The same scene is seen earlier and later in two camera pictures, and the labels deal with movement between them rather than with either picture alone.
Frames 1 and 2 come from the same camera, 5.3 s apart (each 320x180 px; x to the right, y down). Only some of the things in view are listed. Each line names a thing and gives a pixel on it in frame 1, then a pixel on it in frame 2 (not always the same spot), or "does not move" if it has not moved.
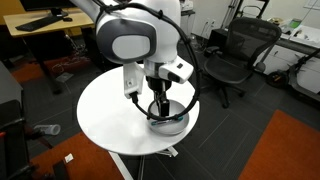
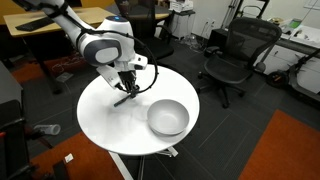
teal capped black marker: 154,123 to 122,100
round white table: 110,118 does not move
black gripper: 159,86 to 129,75
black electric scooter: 288,77 does not move
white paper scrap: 68,158 does not move
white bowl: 168,126 does not move
